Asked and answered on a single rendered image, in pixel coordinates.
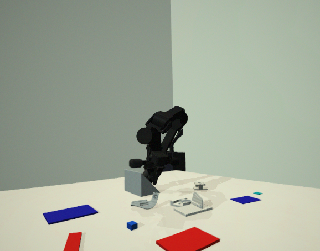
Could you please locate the small blue cube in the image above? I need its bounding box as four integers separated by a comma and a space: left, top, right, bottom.
127, 221, 137, 230

